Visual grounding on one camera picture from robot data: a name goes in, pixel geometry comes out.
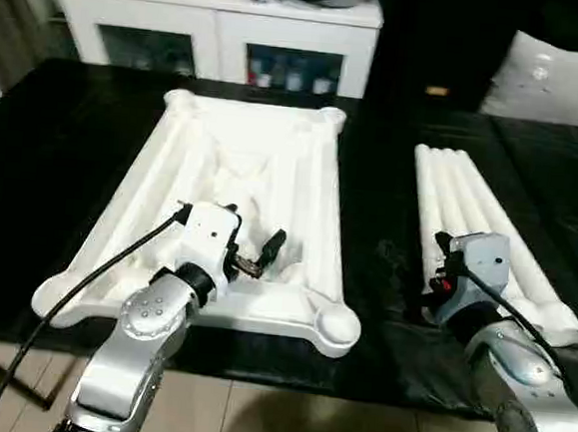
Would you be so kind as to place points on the white plastic table top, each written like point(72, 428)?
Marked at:
point(253, 163)

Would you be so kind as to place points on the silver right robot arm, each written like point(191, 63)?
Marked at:
point(535, 396)

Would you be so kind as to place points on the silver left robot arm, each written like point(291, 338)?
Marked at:
point(138, 354)

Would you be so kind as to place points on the small yellow tag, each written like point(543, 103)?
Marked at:
point(437, 90)

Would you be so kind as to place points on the black table mat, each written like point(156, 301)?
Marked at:
point(42, 177)

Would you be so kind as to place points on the white glass-door cabinet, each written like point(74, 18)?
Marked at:
point(214, 25)

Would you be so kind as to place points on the grey cushion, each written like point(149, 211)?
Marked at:
point(559, 87)

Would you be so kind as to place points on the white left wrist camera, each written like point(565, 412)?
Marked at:
point(209, 240)

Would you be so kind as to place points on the black metal frame leg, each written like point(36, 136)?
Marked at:
point(6, 379)

